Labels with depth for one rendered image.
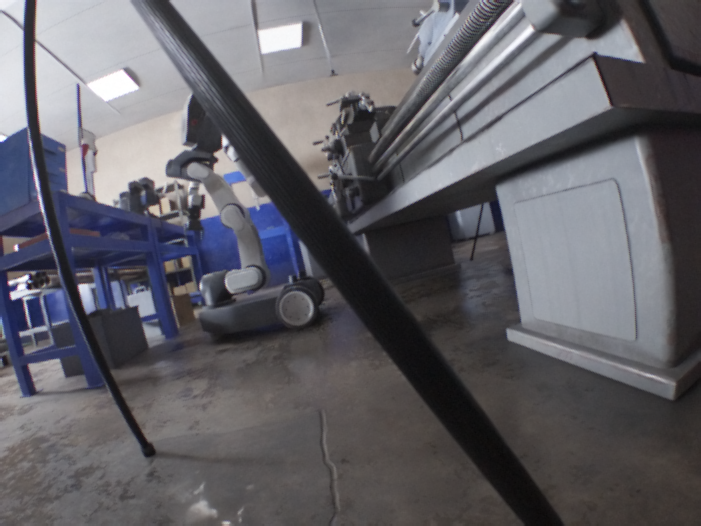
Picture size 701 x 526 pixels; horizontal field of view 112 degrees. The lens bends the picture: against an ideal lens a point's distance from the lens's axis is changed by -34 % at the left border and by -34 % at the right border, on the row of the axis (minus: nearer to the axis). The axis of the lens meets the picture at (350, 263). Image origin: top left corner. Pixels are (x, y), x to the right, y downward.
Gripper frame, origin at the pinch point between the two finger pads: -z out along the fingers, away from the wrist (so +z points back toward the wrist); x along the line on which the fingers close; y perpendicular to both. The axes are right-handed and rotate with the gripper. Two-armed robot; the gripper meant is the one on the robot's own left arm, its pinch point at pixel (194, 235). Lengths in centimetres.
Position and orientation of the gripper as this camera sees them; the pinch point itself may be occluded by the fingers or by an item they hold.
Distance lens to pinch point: 235.4
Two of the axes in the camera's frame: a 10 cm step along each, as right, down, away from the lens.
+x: 8.1, -0.5, 5.9
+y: -5.9, -1.5, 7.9
